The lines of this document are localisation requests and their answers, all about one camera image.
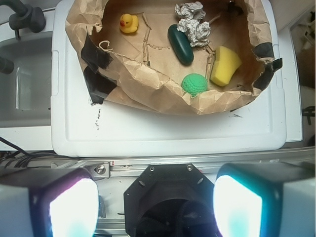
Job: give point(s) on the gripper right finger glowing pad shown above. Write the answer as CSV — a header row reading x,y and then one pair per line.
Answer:
x,y
266,199

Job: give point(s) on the yellow sponge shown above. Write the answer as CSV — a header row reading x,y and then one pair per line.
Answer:
x,y
225,65

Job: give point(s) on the crumpled white paper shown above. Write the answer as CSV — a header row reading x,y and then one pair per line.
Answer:
x,y
191,15

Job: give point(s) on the black faucet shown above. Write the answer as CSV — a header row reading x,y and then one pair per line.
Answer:
x,y
25,16

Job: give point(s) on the white plastic bin lid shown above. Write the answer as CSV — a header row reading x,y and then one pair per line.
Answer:
x,y
81,129

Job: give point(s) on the yellow rubber duck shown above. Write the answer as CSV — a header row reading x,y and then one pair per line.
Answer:
x,y
129,23

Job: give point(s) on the green textured ball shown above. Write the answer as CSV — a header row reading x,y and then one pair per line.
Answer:
x,y
194,84

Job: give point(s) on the dark green plastic pickle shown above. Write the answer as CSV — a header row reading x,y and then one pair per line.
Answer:
x,y
180,45

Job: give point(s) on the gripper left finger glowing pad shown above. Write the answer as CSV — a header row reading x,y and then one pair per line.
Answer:
x,y
48,202

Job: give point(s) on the brown paper bag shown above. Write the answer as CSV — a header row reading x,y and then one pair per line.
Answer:
x,y
141,69

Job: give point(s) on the aluminium extrusion rail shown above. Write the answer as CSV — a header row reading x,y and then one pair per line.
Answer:
x,y
104,168

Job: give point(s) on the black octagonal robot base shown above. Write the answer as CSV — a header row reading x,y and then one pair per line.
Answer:
x,y
170,200

